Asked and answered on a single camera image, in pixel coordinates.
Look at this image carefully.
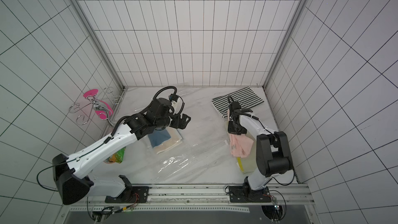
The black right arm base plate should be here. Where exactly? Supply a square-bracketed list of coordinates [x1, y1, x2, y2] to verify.
[227, 186, 272, 203]

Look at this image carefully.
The aluminium mounting rail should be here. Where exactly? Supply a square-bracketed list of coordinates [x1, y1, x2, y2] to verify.
[55, 183, 321, 224]

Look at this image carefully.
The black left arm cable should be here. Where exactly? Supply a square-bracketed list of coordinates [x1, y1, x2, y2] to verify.
[36, 161, 67, 192]

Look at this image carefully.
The colourful snack packet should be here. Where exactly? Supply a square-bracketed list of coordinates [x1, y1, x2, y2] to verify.
[104, 147, 126, 164]

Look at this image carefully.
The clear plastic vacuum bag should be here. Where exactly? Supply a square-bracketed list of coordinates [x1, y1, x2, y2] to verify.
[124, 88, 237, 184]

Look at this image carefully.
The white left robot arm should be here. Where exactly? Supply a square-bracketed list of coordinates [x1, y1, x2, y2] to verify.
[52, 95, 191, 205]

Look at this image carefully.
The blue and beige towel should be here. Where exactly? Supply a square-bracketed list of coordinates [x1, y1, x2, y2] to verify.
[148, 127, 182, 155]

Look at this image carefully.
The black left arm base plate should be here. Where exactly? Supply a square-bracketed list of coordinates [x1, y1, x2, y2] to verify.
[105, 175, 149, 204]

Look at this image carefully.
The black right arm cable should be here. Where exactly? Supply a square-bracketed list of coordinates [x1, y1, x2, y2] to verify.
[273, 169, 295, 187]

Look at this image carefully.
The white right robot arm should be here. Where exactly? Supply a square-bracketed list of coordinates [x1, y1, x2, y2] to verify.
[227, 96, 294, 193]

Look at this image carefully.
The pink towel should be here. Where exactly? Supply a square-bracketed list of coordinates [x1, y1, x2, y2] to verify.
[227, 121, 255, 158]

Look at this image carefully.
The pale yellow folded towel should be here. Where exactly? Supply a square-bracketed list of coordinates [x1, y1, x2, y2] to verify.
[236, 135, 257, 174]

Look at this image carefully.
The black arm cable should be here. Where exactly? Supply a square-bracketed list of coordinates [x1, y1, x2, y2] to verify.
[36, 161, 67, 192]
[273, 169, 295, 187]

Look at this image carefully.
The green white striped towel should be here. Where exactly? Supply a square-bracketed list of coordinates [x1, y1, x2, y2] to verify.
[211, 87, 264, 118]

